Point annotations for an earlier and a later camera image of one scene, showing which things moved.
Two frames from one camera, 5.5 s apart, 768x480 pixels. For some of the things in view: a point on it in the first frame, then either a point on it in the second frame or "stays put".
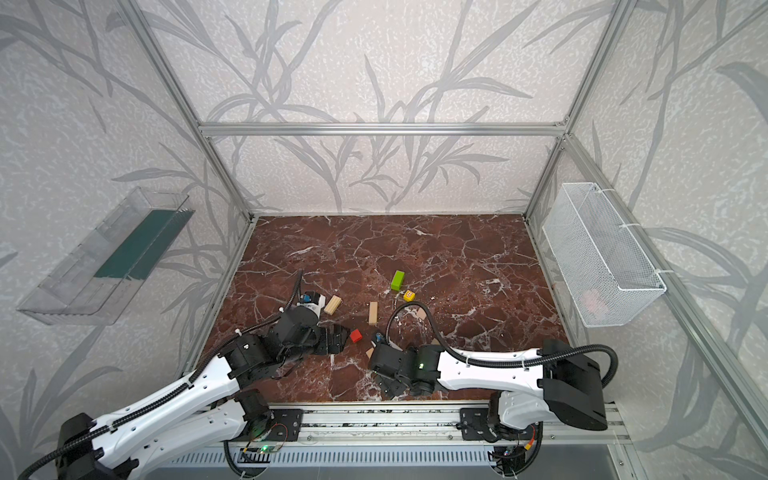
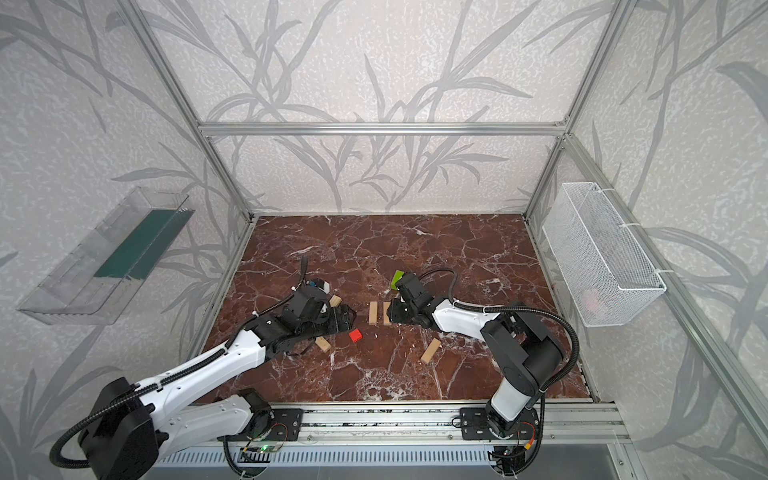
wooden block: (373, 312) stays put
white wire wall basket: (608, 269) stays put
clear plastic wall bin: (89, 287) stays put
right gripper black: (381, 365) -> (400, 308)
